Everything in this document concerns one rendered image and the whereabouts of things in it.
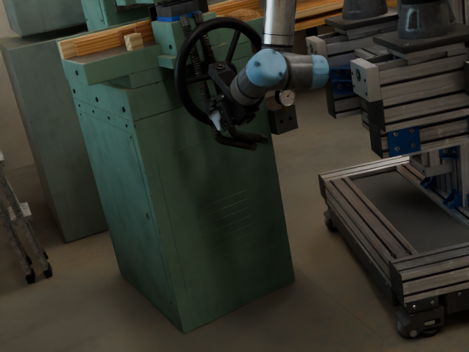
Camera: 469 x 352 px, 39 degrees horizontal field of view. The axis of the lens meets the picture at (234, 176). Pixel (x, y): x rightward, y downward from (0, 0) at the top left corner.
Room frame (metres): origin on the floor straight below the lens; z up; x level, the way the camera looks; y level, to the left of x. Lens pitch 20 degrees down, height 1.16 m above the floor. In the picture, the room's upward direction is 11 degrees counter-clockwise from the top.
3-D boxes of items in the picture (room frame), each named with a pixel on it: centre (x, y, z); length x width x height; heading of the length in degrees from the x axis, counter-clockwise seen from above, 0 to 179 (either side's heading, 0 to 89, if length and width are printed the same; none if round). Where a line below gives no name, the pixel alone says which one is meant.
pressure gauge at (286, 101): (1.96, -0.20, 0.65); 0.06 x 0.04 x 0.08; 117
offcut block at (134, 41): (1.85, 0.20, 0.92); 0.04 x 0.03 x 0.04; 124
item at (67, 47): (2.04, 0.15, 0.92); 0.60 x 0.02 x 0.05; 117
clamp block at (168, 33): (1.85, 0.06, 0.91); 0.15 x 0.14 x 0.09; 117
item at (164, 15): (1.86, 0.05, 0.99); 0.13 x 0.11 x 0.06; 117
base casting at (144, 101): (2.14, 0.18, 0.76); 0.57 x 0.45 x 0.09; 27
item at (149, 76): (1.98, 0.10, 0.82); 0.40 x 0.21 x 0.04; 117
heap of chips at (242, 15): (2.06, -0.11, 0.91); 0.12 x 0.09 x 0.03; 27
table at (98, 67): (1.93, 0.10, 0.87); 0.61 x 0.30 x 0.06; 117
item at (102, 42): (2.05, 0.10, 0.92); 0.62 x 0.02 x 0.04; 117
